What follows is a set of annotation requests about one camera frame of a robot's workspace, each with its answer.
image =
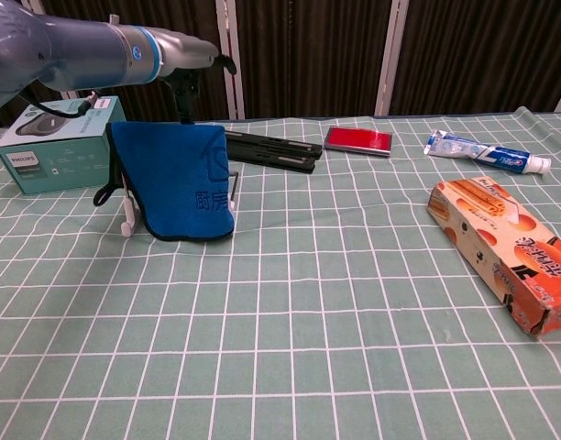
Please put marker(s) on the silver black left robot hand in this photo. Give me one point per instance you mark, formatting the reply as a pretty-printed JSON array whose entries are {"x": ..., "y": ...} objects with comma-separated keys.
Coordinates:
[{"x": 184, "y": 50}]

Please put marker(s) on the blue and grey towel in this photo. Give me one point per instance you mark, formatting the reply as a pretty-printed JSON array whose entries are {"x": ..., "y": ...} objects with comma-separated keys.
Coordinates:
[{"x": 170, "y": 183}]

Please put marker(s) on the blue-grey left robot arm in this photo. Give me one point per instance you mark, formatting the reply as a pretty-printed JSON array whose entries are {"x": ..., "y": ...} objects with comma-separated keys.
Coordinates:
[{"x": 79, "y": 50}]

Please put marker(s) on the dark folding screen partition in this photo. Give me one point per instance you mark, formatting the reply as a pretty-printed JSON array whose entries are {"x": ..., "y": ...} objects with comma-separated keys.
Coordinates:
[{"x": 308, "y": 55}]

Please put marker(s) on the black folding laptop stand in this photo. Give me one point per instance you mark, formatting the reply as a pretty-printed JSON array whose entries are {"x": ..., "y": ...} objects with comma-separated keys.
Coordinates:
[{"x": 280, "y": 153}]

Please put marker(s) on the teal Philips speaker box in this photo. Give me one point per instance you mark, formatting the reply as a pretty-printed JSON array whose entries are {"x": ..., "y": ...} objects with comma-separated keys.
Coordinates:
[{"x": 56, "y": 156}]

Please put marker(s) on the red flat case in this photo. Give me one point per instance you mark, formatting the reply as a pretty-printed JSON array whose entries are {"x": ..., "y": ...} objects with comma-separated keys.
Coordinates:
[{"x": 358, "y": 138}]

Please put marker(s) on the green checked tablecloth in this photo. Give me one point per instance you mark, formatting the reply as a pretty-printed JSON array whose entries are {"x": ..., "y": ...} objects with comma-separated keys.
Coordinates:
[{"x": 331, "y": 321}]

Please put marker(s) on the blue white toothpaste tube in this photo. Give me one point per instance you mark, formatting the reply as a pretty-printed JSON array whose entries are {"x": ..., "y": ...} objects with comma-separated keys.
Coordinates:
[{"x": 487, "y": 153}]

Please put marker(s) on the orange snack box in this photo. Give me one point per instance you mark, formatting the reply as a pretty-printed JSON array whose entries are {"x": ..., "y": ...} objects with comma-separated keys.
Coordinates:
[{"x": 505, "y": 256}]

